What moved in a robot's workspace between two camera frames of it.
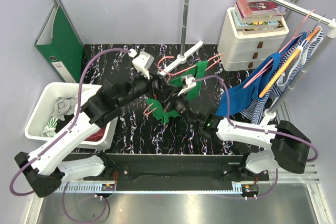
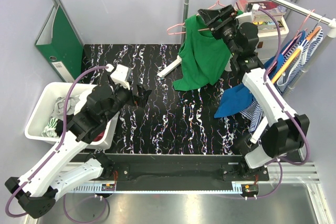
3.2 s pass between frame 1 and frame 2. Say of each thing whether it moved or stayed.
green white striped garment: stayed
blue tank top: stayed
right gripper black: moved
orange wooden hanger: stayed
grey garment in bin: stayed
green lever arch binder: stayed
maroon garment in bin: stayed
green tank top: moved
